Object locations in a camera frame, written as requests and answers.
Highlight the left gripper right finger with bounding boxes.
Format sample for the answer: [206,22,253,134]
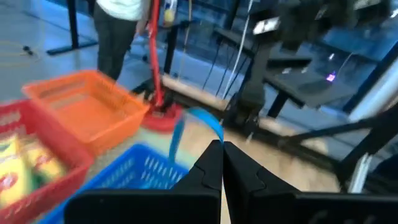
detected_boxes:
[223,141,398,224]

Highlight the black low desk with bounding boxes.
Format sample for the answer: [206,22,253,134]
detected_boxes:
[214,26,357,119]

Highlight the yellow crayon box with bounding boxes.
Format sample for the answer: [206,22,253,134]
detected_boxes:
[21,144,68,190]

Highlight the silver post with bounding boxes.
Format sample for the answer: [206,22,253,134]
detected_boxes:
[347,60,398,194]

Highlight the blue rubber band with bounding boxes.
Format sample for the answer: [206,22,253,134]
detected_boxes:
[169,107,225,164]

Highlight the red plastic basket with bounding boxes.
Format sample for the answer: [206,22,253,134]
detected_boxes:
[0,99,95,224]

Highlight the black aluminium table frame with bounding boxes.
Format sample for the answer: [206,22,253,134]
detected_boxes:
[130,43,398,194]

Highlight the yellow snack packets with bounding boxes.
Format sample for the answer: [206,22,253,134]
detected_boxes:
[0,133,35,209]

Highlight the black table leg stand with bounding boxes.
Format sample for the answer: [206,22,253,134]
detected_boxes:
[46,0,99,57]

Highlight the orange plastic basket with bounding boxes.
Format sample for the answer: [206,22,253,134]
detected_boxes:
[21,70,150,156]

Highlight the yellow cable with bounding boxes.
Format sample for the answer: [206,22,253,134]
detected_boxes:
[0,40,42,68]

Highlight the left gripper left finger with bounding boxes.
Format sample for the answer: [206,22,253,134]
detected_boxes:
[63,139,223,224]

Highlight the white cable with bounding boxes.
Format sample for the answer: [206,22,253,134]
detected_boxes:
[222,0,254,98]

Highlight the red desk lamp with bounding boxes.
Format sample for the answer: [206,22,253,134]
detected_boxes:
[141,0,184,133]

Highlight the person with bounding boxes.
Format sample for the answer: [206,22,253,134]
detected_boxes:
[93,0,150,82]

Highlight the blue plastic basket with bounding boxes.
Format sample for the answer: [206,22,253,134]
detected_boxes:
[39,143,190,224]

